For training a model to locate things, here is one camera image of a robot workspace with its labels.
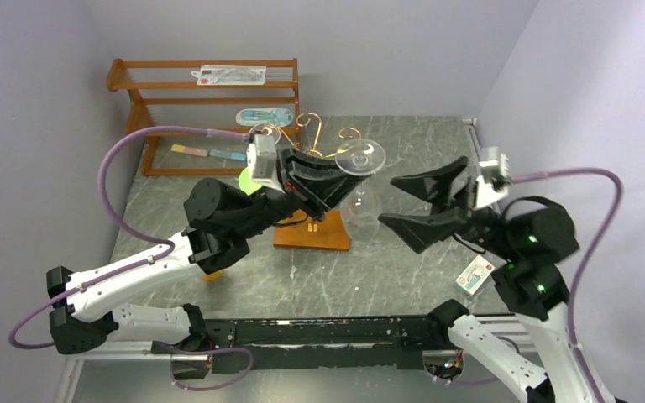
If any packaged item top shelf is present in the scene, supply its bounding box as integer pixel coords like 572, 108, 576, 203
191, 65, 267, 86

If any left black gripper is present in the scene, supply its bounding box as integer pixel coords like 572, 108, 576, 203
238, 151, 375, 243

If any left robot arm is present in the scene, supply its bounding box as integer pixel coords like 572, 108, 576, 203
47, 144, 367, 355

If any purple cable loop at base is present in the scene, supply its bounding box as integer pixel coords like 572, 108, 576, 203
169, 344, 255, 392

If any blue packaged item lower shelf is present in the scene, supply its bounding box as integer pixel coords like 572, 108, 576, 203
235, 107, 295, 127

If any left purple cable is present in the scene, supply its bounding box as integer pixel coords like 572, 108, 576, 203
8, 125, 249, 352

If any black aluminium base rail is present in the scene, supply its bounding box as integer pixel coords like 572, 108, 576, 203
66, 314, 535, 376

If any orange plastic wine glass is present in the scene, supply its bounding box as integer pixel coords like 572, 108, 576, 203
201, 270, 224, 281

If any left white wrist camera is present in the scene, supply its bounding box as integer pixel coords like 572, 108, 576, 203
246, 134, 283, 192

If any yellow pink eraser stick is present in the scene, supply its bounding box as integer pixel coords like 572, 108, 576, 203
170, 144, 208, 158

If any blue eraser stick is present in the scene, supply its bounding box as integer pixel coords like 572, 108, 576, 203
208, 149, 247, 162

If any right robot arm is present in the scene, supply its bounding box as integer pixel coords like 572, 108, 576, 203
379, 156, 615, 402

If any gold wire wine glass rack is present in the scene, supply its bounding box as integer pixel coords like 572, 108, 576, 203
272, 112, 364, 252

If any green plastic wine glass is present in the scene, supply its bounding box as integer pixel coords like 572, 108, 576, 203
238, 168, 262, 196

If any small white teal box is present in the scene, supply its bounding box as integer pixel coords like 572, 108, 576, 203
454, 254, 496, 296

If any clear wine glass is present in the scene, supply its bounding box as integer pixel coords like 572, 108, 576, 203
334, 138, 386, 243
248, 123, 281, 144

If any wooden two-tier shelf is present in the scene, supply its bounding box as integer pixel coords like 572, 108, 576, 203
106, 57, 303, 177

